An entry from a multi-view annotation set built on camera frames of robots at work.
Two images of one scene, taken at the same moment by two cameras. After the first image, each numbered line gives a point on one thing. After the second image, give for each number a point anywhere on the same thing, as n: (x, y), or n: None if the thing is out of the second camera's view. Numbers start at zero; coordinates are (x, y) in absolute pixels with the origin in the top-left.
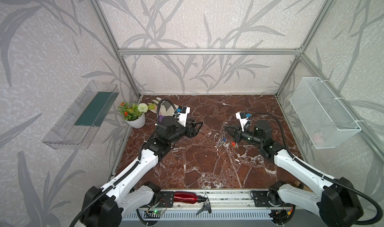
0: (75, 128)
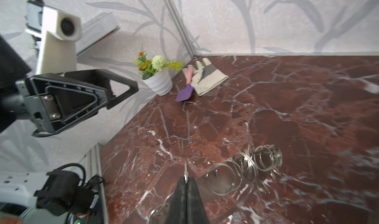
0: (95, 30)
